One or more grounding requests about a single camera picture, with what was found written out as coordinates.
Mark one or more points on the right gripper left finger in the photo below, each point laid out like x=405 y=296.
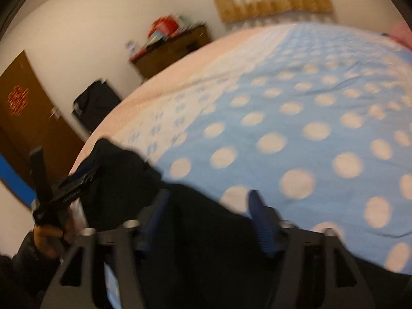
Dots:
x=80 y=280

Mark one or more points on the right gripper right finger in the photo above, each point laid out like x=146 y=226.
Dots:
x=316 y=270

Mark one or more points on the left hand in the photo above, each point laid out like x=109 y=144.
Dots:
x=47 y=239

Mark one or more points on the brown wooden door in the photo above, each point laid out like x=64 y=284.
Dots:
x=28 y=122

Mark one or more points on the black folding chair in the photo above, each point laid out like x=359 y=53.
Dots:
x=95 y=103

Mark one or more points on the blue pink patterned bedspread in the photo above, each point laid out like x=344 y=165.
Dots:
x=315 y=117

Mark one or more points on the dark wooden desk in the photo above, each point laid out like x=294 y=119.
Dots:
x=164 y=53

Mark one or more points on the red items on desk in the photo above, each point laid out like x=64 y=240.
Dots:
x=162 y=29

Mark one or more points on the pink pillow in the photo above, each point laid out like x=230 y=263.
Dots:
x=402 y=34

